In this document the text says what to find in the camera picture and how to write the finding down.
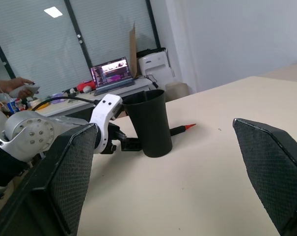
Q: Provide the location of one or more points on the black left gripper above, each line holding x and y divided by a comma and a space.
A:
113, 134

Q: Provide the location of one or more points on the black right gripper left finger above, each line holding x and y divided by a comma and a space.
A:
64, 172

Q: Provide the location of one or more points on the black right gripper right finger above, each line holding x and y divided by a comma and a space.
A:
273, 167

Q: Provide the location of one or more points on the black plastic cup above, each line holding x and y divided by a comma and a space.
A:
150, 123

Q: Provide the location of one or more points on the white handheld controller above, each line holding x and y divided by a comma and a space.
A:
15, 92

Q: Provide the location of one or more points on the person's bare hand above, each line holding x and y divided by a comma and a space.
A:
21, 83

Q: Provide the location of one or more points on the black marker with red tip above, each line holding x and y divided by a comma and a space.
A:
180, 129

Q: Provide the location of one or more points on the grey background desk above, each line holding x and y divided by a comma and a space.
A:
131, 88

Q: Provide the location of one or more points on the beige round bin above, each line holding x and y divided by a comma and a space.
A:
177, 91

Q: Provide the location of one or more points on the purple plastic item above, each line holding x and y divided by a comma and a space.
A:
57, 98

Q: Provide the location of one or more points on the red plush toy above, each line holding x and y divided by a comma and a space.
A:
85, 86

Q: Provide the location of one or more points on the open laptop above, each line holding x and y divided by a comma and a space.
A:
111, 71

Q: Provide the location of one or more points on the black and white toy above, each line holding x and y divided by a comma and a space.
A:
71, 91

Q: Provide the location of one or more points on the white air purifier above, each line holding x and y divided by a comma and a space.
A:
154, 65

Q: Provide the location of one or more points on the blue and white carton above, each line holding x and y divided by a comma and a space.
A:
13, 106

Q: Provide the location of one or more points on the brown cardboard sheet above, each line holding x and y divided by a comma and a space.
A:
132, 54

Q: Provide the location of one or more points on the frosted glass partition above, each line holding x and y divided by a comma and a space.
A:
40, 44

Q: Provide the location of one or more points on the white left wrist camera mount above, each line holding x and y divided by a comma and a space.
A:
104, 110

